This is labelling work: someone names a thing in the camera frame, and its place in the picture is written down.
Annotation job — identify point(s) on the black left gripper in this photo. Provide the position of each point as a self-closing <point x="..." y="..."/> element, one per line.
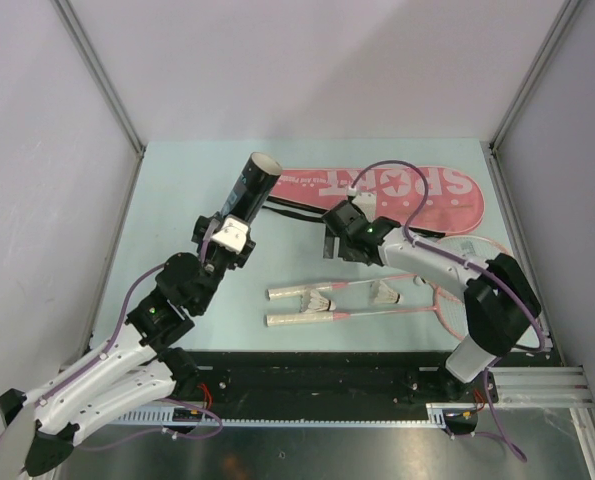
<point x="200" y="228"/>

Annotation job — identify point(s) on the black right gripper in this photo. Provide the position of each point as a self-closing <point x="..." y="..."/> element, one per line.
<point x="331" y="244"/>

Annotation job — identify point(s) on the white shuttlecock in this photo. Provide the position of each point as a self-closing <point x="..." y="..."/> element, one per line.
<point x="313" y="302"/>
<point x="383" y="294"/>

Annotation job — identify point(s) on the black shuttlecock tube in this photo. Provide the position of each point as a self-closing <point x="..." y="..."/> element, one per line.
<point x="252" y="188"/>

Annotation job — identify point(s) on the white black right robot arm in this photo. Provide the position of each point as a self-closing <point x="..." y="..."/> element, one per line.
<point x="501" y="306"/>

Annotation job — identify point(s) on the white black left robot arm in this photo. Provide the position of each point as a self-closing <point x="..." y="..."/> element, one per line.
<point x="137" y="364"/>

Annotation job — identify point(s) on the lower pink badminton racket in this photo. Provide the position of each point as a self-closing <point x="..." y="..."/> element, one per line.
<point x="429" y="317"/>

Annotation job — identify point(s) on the pink racket bag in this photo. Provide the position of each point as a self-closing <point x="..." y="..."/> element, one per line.
<point x="455" y="203"/>

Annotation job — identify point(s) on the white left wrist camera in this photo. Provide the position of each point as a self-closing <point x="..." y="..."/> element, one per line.
<point x="232" y="234"/>

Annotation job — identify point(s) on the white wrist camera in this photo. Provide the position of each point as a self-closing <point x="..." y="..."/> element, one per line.
<point x="366" y="202"/>
<point x="232" y="234"/>

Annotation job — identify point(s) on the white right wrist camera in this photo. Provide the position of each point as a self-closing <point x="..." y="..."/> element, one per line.
<point x="366" y="202"/>

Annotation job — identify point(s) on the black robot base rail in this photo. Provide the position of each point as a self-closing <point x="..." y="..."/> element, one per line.
<point x="323" y="387"/>

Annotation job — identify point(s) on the right aluminium frame post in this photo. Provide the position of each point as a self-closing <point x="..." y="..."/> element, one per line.
<point x="554" y="39"/>

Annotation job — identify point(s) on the aluminium frame post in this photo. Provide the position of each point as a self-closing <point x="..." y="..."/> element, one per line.
<point x="94" y="65"/>
<point x="554" y="39"/>

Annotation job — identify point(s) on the left aluminium frame post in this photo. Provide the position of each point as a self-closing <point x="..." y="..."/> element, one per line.
<point x="94" y="65"/>

